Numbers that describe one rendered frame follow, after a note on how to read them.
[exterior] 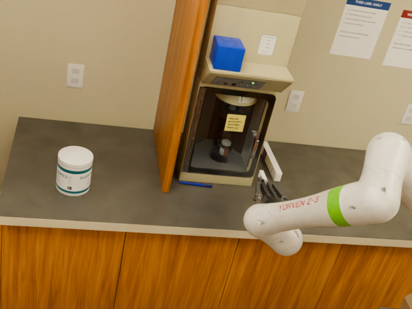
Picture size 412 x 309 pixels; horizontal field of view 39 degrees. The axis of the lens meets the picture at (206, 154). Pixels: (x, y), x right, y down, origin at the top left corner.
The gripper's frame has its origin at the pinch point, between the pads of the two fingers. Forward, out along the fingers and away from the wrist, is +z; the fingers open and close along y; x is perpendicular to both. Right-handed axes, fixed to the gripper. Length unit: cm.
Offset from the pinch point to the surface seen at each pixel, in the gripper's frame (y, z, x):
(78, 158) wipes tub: 69, 11, 7
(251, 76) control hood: 12.2, 11.0, -35.9
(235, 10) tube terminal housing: 21, 22, -55
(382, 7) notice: -57, 65, -55
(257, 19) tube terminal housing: 12, 22, -53
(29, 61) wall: 93, 66, -4
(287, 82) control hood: -2.3, 11.4, -35.5
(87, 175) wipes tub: 64, 9, 13
